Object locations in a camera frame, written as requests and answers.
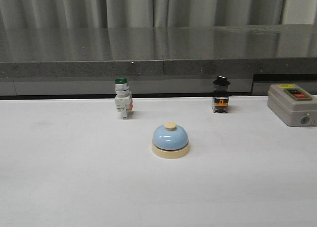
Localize blue and cream desk bell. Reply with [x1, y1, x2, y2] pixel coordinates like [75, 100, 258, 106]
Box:
[152, 121, 190, 159]

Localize grey stone countertop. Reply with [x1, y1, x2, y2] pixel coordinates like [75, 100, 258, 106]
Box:
[0, 25, 317, 98]

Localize grey curtain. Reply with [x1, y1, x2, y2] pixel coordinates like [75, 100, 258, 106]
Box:
[0, 0, 317, 29]

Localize green pushbutton switch module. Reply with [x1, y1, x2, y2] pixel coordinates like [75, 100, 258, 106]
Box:
[115, 77, 133, 119]

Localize black selector switch module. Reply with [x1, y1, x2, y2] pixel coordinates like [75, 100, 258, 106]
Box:
[212, 76, 230, 113]

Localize grey start-stop switch box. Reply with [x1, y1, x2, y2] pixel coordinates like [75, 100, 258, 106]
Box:
[267, 84, 317, 127]

